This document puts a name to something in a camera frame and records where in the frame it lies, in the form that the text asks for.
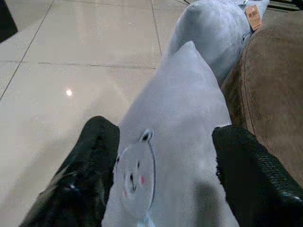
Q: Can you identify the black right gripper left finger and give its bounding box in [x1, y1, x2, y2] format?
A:
[19, 115, 120, 227]

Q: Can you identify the dark furniture piece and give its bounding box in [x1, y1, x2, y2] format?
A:
[0, 0, 18, 44]

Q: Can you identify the grey blue plush pillow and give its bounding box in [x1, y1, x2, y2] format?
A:
[163, 0, 270, 87]

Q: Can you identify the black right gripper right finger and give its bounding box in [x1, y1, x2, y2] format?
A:
[212, 125, 303, 227]

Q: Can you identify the brown paper hang tag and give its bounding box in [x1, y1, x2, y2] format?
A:
[245, 4, 264, 31]

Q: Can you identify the light blue bear face pillow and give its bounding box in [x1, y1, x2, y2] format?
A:
[101, 41, 233, 227]

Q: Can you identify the brown fabric sofa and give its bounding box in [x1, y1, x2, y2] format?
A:
[221, 8, 303, 187]

